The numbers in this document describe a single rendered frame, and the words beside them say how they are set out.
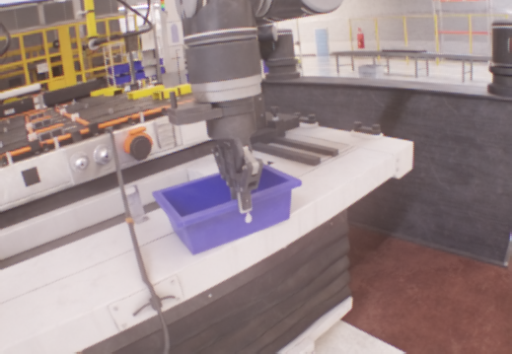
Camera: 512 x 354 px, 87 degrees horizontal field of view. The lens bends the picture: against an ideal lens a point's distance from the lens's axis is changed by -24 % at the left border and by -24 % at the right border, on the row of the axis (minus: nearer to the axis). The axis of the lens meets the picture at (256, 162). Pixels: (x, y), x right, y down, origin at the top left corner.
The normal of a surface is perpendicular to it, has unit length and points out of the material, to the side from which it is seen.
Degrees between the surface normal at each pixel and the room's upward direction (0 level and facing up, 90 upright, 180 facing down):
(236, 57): 90
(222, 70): 90
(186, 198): 85
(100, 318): 90
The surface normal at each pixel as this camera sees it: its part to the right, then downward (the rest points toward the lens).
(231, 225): 0.51, 0.32
